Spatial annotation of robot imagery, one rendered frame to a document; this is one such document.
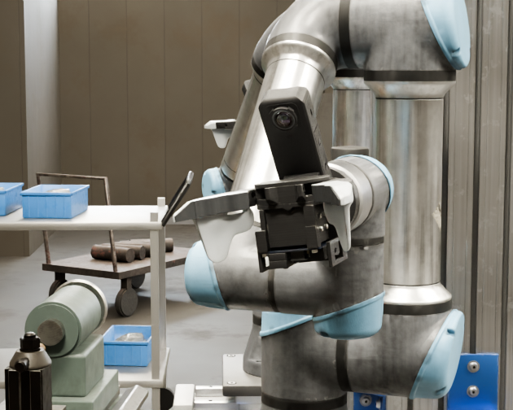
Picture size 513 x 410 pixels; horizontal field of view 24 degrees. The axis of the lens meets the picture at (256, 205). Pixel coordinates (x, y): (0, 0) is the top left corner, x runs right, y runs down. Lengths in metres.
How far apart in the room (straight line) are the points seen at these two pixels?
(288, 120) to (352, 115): 0.99
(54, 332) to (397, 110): 1.49
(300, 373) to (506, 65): 0.53
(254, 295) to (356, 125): 0.83
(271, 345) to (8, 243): 9.37
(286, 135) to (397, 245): 0.43
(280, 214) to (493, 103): 0.70
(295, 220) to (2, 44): 9.74
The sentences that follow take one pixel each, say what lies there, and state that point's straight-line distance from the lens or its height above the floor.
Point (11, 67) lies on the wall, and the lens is 10.76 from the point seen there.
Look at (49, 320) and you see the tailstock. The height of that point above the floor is 1.11.
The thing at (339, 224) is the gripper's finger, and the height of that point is 1.56.
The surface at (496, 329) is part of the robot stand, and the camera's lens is 1.77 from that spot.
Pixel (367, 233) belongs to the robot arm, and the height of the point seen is 1.52.
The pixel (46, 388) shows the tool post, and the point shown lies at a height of 1.08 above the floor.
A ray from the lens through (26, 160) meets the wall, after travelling 10.77.
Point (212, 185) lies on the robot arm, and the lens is 2.26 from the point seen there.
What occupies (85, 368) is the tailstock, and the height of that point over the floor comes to 0.99.
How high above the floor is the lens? 1.69
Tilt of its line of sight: 7 degrees down
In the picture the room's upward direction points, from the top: straight up
